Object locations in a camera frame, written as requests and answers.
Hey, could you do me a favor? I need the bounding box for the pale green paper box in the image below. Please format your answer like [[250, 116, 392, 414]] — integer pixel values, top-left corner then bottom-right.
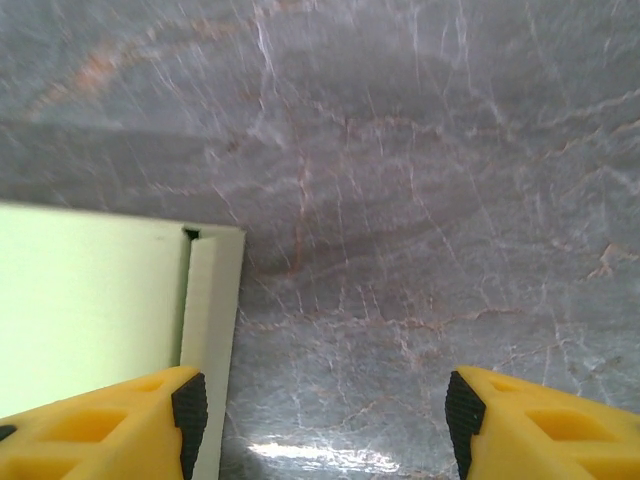
[[0, 202, 246, 480]]

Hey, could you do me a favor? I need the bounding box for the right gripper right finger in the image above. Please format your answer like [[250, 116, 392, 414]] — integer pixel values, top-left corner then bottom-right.
[[444, 364, 640, 480]]

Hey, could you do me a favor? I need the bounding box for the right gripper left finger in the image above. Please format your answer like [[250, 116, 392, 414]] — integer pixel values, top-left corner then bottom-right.
[[0, 365, 207, 480]]

